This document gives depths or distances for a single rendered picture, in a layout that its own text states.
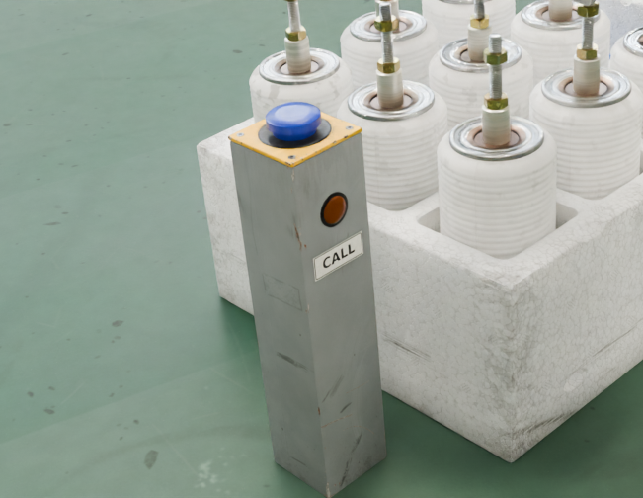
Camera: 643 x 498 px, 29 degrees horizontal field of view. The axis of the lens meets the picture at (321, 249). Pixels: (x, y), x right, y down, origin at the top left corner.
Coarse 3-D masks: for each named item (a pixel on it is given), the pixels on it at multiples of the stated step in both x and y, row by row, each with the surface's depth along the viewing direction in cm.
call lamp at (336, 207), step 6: (336, 198) 89; (342, 198) 90; (330, 204) 89; (336, 204) 89; (342, 204) 90; (324, 210) 89; (330, 210) 89; (336, 210) 90; (342, 210) 90; (324, 216) 89; (330, 216) 90; (336, 216) 90; (342, 216) 90; (330, 222) 90; (336, 222) 90
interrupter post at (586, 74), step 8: (600, 56) 104; (576, 64) 104; (584, 64) 104; (592, 64) 104; (600, 64) 104; (576, 72) 104; (584, 72) 104; (592, 72) 104; (576, 80) 105; (584, 80) 104; (592, 80) 104; (576, 88) 105; (584, 88) 105; (592, 88) 105
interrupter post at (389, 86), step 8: (376, 72) 105; (400, 72) 105; (376, 80) 106; (384, 80) 105; (392, 80) 105; (400, 80) 105; (384, 88) 105; (392, 88) 105; (400, 88) 106; (384, 96) 106; (392, 96) 106; (400, 96) 106; (384, 104) 106; (392, 104) 106; (400, 104) 106
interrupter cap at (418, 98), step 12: (372, 84) 109; (408, 84) 109; (420, 84) 109; (360, 96) 108; (372, 96) 108; (408, 96) 108; (420, 96) 107; (432, 96) 106; (348, 108) 107; (360, 108) 106; (372, 108) 106; (384, 108) 106; (396, 108) 106; (408, 108) 105; (420, 108) 105; (372, 120) 104; (384, 120) 104; (396, 120) 104
